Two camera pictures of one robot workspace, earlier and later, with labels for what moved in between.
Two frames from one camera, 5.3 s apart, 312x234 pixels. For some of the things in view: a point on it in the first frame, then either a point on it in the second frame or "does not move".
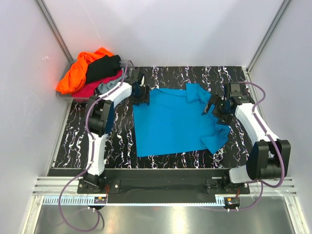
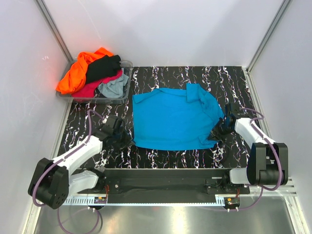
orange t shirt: (75, 76) does not move
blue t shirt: (174, 121) does not move
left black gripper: (145, 98) → (127, 141)
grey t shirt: (105, 86) does not move
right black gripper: (223, 119) → (214, 134)
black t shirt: (105, 67) does not move
